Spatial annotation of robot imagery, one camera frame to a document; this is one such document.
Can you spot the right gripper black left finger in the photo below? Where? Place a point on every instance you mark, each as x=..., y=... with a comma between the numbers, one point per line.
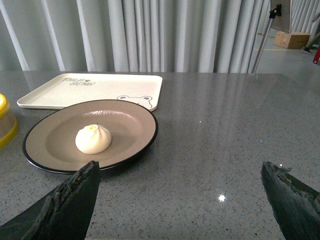
x=63, y=214

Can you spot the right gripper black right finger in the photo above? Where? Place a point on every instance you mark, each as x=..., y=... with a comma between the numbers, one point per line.
x=295, y=205

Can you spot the white steamed bun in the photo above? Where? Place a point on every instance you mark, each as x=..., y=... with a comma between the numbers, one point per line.
x=93, y=139

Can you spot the brown plate with black rim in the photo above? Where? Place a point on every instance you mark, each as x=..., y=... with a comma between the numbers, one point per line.
x=50, y=144

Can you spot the white bear serving tray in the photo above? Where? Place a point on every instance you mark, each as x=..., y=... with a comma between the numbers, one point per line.
x=73, y=88

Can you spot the yellow-rimmed wooden steamer basket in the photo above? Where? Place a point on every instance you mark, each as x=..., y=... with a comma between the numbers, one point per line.
x=8, y=122

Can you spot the cardboard box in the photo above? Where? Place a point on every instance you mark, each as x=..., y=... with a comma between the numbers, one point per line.
x=294, y=40

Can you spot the grey pleated curtain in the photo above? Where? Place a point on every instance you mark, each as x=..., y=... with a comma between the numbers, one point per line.
x=205, y=36

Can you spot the metal stand pole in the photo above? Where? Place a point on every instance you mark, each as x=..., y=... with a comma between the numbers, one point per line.
x=277, y=11

